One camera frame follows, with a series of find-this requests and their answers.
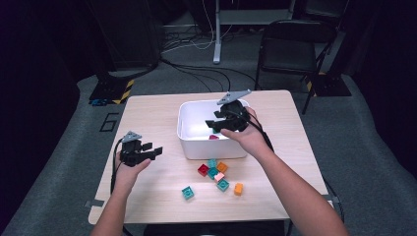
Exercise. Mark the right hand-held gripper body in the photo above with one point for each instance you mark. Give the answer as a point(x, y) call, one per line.
point(236, 116)

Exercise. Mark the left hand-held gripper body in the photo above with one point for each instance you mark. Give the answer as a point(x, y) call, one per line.
point(132, 154)

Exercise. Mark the magenta toy brick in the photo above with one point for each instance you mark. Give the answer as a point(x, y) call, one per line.
point(213, 137)

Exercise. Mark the white plastic bin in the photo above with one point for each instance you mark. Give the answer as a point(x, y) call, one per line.
point(196, 147)

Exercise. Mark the light teal toy brick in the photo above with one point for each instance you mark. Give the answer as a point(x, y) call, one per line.
point(212, 163)

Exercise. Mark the orange toy brick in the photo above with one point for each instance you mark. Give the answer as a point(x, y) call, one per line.
point(222, 167)
point(238, 189)

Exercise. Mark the red toy brick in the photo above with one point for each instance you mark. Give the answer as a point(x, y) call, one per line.
point(203, 169)

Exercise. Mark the pink toy brick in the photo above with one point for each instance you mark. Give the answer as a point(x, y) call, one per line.
point(219, 177)

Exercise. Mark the person's left hand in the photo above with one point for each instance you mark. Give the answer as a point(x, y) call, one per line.
point(128, 175)

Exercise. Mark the person's right hand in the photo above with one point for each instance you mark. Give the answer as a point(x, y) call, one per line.
point(252, 139)

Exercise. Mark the small blue object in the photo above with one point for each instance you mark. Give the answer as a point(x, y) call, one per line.
point(98, 102)

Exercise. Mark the grey tape strip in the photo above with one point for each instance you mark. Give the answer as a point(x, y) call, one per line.
point(94, 203)
point(332, 198)

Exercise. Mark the black yellow striped stand base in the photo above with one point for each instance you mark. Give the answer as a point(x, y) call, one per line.
point(111, 90)

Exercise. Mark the black folding chair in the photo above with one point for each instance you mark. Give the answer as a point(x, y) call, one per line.
point(288, 49)

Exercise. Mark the person's dark clothing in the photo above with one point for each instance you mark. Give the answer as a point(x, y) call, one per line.
point(213, 229)

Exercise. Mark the black curtain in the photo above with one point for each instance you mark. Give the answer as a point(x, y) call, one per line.
point(32, 98)
point(387, 82)

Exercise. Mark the white desk frame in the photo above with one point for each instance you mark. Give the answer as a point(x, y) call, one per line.
point(217, 39)

